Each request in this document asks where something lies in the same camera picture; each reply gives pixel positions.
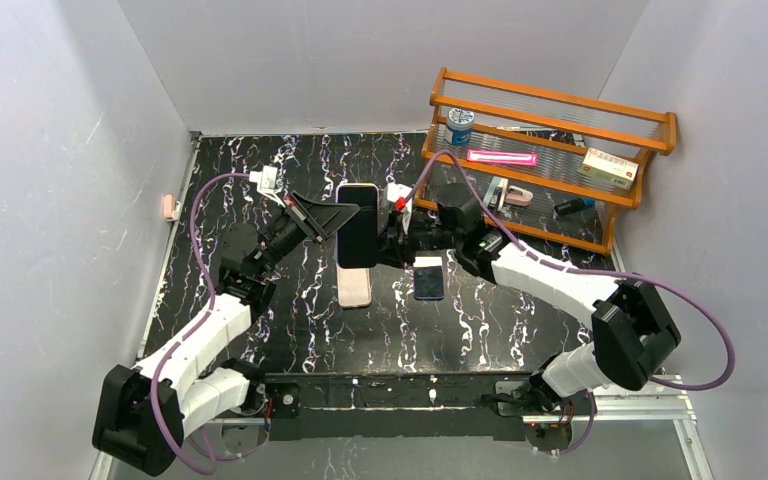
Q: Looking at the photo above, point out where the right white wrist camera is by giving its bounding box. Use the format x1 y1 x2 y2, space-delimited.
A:
385 183 414 232

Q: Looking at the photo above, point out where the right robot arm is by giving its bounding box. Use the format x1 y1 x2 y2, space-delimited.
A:
379 183 681 401

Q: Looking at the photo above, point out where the white red small box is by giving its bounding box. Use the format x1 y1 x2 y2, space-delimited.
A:
578 148 639 190

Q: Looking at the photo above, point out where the light blue stapler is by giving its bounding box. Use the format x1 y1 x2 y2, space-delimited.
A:
482 176 508 212

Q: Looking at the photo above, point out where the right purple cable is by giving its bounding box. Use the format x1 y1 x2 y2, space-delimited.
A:
397 149 736 458

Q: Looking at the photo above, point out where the pink wall clip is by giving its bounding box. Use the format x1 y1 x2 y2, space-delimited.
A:
162 194 181 222

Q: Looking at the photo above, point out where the blue white round jar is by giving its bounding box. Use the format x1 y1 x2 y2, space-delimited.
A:
444 108 475 146

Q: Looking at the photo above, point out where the purple cable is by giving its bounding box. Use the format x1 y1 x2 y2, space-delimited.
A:
149 172 273 477
397 149 736 458

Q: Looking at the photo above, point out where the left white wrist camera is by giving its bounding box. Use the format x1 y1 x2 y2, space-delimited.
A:
248 165 285 207

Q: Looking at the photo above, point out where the bare black phone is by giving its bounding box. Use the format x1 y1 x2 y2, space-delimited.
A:
413 255 445 301

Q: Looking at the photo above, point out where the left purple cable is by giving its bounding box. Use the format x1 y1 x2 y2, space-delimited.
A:
149 172 273 477

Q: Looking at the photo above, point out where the orange wooden shelf rack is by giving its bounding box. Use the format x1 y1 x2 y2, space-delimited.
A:
416 68 678 255

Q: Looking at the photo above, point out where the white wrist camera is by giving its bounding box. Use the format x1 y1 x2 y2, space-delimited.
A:
385 183 414 232
248 165 285 207

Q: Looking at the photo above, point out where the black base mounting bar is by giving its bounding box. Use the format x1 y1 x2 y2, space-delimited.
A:
265 372 544 441

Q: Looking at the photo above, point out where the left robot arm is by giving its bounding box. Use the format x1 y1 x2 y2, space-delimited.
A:
91 192 360 476

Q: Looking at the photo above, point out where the aluminium frame rail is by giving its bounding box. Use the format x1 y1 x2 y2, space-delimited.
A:
108 376 698 425

